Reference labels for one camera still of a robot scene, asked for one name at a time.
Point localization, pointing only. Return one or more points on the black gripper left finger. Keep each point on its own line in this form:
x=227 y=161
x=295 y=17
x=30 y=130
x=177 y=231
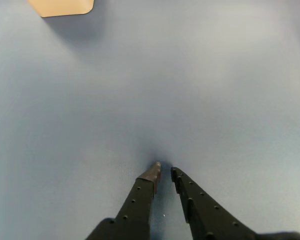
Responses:
x=132 y=212

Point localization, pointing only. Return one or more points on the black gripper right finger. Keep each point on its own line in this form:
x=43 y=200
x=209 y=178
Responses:
x=207 y=215

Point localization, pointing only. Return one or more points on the beige metal container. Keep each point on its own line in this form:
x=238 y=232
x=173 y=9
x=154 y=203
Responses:
x=62 y=7

